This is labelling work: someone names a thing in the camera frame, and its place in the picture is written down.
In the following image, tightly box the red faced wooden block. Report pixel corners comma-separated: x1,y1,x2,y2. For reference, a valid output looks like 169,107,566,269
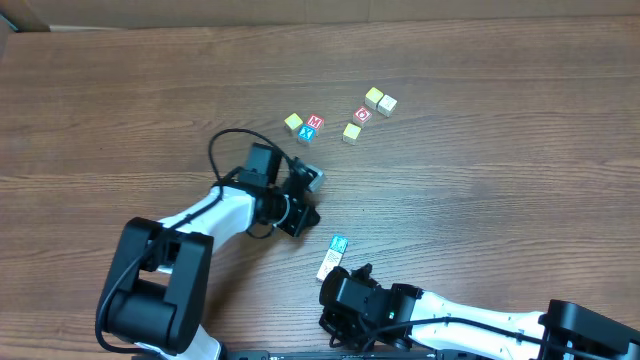
352,106,373,127

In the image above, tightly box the wooden block with M outline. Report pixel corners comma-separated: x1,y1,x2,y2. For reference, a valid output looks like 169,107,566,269
323,249,343,272

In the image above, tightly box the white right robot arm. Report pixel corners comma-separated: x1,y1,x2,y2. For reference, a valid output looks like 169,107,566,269
319,265,639,360

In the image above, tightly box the blue X wooden block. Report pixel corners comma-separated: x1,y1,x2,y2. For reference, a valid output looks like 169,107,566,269
297,125,317,145

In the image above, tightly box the yellow top wooden block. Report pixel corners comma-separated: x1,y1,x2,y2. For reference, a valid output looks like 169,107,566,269
364,87,384,110

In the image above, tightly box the plain cream wooden block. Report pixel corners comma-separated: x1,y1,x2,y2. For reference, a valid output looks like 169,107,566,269
377,94,398,117

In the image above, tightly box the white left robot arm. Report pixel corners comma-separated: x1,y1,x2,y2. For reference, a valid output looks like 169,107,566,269
94,143,325,359

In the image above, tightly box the red M wooden block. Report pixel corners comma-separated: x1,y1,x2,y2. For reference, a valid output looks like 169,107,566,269
306,114,325,132

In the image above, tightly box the yellow C wooden block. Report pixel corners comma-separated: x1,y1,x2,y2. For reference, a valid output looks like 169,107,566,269
342,123,361,145

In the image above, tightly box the blue faced wooden letter block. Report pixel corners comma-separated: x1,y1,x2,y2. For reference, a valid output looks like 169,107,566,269
329,235,349,254

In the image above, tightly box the wooden block with fish drawing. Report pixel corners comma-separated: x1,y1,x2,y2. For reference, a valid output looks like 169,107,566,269
316,263,335,281

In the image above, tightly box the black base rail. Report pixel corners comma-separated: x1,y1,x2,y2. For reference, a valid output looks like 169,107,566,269
221,350,487,360

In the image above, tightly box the yellow L wooden block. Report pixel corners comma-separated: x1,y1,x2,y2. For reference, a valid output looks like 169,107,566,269
284,113,304,136

